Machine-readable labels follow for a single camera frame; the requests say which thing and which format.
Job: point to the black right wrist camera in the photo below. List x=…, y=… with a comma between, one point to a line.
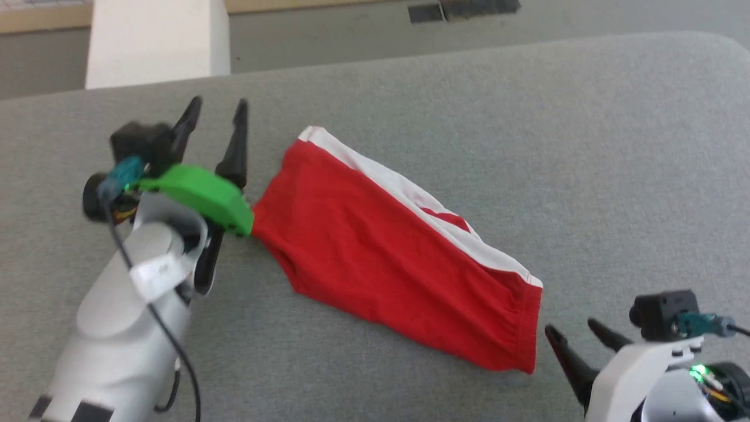
x=665, y=313

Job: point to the white box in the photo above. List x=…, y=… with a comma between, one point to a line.
x=158, y=41

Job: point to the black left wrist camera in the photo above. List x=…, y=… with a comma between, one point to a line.
x=140, y=143

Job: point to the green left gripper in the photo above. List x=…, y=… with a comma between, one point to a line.
x=205, y=190

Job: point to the red and white shorts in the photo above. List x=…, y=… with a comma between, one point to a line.
x=375, y=246

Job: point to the dark floor grate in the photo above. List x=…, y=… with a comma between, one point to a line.
x=469, y=8

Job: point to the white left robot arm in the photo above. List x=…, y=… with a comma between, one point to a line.
x=117, y=328

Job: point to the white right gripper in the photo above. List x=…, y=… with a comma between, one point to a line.
x=627, y=375

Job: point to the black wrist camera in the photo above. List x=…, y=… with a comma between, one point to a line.
x=140, y=143
x=665, y=313

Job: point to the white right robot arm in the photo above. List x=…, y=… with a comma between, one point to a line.
x=679, y=401

